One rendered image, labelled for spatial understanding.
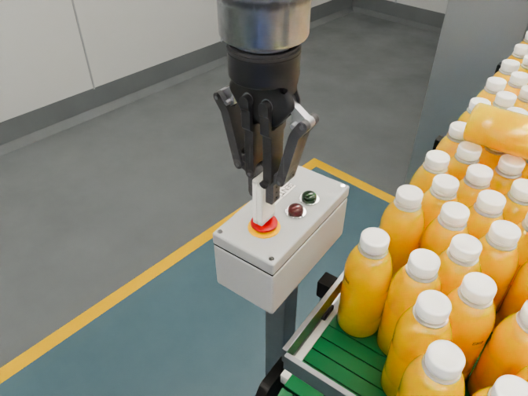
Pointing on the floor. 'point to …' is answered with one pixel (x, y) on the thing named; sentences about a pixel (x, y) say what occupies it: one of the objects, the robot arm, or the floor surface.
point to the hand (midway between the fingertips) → (264, 198)
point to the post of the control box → (280, 329)
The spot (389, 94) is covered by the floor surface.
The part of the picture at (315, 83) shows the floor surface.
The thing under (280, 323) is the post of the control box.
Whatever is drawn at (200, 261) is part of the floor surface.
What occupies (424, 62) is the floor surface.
